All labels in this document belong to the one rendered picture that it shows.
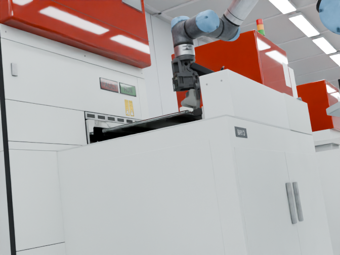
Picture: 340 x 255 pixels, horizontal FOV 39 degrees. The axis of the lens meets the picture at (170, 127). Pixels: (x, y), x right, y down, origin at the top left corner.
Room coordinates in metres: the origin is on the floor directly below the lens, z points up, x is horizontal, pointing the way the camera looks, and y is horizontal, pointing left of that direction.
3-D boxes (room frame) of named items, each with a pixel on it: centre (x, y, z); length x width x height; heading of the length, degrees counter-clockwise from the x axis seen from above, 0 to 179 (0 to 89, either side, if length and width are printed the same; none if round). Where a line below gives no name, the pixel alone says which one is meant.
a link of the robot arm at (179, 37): (1.69, -0.09, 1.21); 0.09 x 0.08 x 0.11; 44
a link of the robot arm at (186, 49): (1.69, -0.09, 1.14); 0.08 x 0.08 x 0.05
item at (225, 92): (1.59, -0.28, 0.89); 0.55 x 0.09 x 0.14; 151
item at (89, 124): (1.92, 0.20, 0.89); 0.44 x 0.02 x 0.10; 151
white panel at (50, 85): (1.77, 0.29, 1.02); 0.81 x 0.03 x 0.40; 151
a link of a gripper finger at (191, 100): (1.68, -0.09, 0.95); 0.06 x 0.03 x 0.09; 106
